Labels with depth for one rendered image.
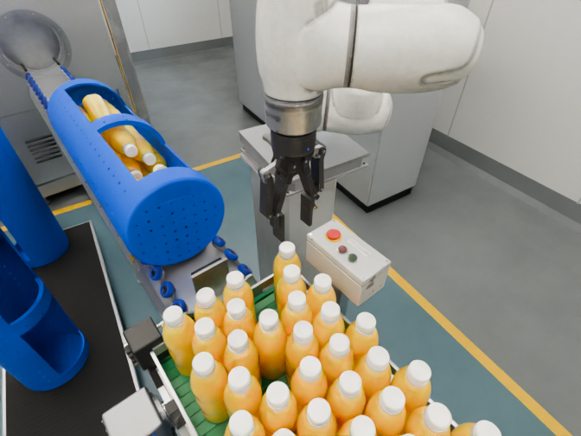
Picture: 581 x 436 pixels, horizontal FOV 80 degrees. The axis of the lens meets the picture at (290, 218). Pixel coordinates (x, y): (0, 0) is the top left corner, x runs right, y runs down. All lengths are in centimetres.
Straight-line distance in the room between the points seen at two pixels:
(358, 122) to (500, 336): 152
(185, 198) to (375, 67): 63
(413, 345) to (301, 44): 180
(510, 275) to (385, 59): 225
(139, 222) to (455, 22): 77
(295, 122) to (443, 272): 202
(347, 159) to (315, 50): 84
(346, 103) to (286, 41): 70
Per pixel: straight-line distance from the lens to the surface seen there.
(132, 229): 95
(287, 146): 56
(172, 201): 94
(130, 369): 190
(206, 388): 74
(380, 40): 48
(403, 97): 231
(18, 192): 227
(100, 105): 152
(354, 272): 84
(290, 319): 79
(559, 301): 265
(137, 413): 100
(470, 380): 209
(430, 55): 49
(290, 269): 81
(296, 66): 49
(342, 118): 119
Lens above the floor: 174
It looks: 42 degrees down
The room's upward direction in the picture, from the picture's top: straight up
